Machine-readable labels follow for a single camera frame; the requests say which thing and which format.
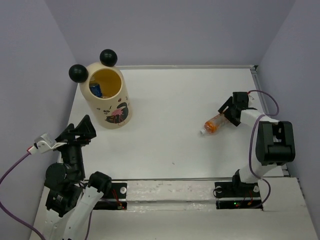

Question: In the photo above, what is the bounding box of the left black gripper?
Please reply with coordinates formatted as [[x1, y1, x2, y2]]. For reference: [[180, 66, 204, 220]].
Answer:
[[53, 113, 98, 179]]

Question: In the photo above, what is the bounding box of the long orange capped bottle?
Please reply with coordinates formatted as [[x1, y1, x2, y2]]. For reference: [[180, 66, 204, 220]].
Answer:
[[199, 113, 229, 136]]

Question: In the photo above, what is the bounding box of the clear bottle blue label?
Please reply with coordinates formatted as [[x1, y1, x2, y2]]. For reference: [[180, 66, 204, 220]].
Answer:
[[89, 83, 103, 98]]

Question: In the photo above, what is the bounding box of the small orange juice bottle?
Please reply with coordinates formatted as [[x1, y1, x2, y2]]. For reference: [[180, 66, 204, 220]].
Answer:
[[101, 94, 113, 99]]

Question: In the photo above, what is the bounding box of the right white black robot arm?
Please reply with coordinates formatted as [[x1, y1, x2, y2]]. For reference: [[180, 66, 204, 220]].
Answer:
[[218, 91, 296, 196]]

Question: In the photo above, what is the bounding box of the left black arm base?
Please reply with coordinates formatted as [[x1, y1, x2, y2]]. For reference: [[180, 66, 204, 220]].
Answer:
[[93, 181, 128, 211]]

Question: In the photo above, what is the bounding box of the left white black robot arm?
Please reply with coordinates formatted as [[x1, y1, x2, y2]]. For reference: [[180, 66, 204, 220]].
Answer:
[[43, 115, 112, 240]]

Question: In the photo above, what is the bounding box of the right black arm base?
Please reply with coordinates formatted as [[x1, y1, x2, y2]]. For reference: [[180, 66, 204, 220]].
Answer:
[[212, 181, 263, 210]]

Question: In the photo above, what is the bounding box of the cream panda-ear waste bin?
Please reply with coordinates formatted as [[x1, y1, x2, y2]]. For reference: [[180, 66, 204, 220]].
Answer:
[[68, 49, 132, 130]]

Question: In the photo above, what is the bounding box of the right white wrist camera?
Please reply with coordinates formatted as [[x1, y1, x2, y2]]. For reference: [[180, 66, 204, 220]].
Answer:
[[247, 92, 255, 102]]

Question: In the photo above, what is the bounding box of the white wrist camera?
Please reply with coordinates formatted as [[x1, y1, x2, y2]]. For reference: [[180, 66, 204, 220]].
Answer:
[[247, 92, 255, 102], [27, 133, 66, 155]]

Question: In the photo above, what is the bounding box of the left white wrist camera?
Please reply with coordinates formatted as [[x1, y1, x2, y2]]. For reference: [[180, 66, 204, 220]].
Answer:
[[27, 133, 66, 155]]

